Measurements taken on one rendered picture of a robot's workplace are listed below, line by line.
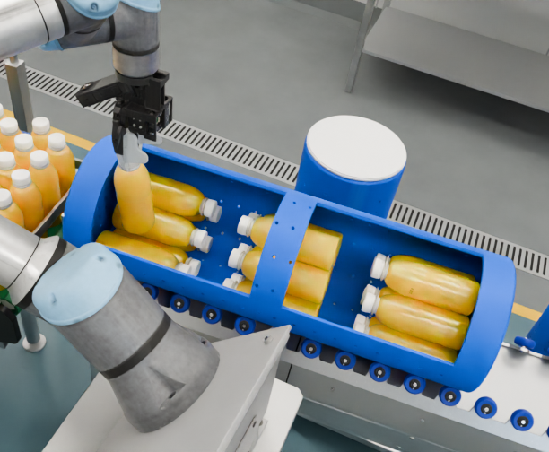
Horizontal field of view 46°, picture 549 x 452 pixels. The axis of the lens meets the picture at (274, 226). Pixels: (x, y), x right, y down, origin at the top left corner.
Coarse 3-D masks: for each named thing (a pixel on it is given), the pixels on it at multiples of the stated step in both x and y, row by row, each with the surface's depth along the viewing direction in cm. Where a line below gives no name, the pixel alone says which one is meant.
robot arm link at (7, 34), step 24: (0, 0) 76; (24, 0) 77; (48, 0) 78; (72, 0) 79; (96, 0) 79; (0, 24) 76; (24, 24) 78; (48, 24) 79; (72, 24) 81; (96, 24) 85; (0, 48) 77; (24, 48) 80
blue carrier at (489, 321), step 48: (96, 144) 131; (144, 144) 136; (96, 192) 126; (240, 192) 145; (288, 192) 130; (240, 240) 150; (288, 240) 121; (384, 240) 142; (432, 240) 126; (192, 288) 128; (336, 288) 146; (480, 288) 118; (336, 336) 124; (480, 336) 116; (480, 384) 121
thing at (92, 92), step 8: (104, 80) 111; (112, 80) 109; (80, 88) 112; (88, 88) 111; (96, 88) 109; (104, 88) 108; (112, 88) 108; (120, 88) 108; (128, 88) 108; (80, 96) 111; (88, 96) 110; (96, 96) 110; (104, 96) 110; (112, 96) 109; (88, 104) 112
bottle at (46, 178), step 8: (48, 160) 148; (32, 168) 146; (40, 168) 146; (48, 168) 147; (32, 176) 146; (40, 176) 146; (48, 176) 147; (56, 176) 149; (40, 184) 147; (48, 184) 148; (56, 184) 150; (40, 192) 149; (48, 192) 149; (56, 192) 151; (48, 200) 151; (56, 200) 153; (48, 208) 153; (56, 224) 157
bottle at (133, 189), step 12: (120, 168) 121; (144, 168) 124; (120, 180) 122; (132, 180) 122; (144, 180) 124; (120, 192) 124; (132, 192) 123; (144, 192) 125; (120, 204) 128; (132, 204) 126; (144, 204) 128; (120, 216) 132; (132, 216) 129; (144, 216) 130; (132, 228) 132; (144, 228) 133
